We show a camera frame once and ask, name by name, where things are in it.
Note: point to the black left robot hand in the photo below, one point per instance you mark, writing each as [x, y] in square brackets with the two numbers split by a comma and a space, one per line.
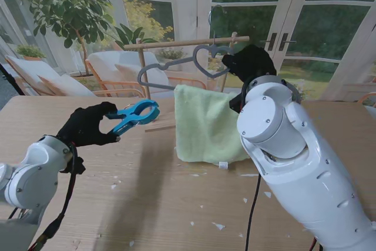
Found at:
[85, 127]

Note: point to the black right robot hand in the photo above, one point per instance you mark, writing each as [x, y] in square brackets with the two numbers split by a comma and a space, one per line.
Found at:
[252, 63]

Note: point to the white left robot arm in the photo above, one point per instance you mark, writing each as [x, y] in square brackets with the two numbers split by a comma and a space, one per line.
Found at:
[29, 180]

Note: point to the light green square towel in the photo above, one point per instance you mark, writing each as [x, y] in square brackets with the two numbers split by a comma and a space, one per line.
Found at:
[205, 124]

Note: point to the wooden hanging rack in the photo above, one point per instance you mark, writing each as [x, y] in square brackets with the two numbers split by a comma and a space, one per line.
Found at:
[176, 44]

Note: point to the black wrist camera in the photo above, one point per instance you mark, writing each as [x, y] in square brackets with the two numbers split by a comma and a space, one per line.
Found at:
[236, 102]
[75, 165]

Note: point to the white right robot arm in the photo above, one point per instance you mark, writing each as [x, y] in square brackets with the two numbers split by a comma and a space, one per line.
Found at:
[293, 160]

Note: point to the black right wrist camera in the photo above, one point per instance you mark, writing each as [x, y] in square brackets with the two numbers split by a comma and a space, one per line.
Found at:
[236, 102]

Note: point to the printed garden room backdrop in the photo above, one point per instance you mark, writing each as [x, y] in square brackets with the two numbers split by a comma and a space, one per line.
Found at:
[323, 13]

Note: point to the blue clothes peg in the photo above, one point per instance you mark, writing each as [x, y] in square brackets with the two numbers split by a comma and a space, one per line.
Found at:
[138, 114]

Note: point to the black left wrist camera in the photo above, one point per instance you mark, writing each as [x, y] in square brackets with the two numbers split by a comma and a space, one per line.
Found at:
[75, 165]

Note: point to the grey heart clothes hanger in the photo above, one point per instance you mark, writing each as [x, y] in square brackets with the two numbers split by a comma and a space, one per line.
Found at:
[176, 60]

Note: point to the black tripod leg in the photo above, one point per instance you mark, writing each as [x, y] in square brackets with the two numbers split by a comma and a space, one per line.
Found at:
[10, 79]

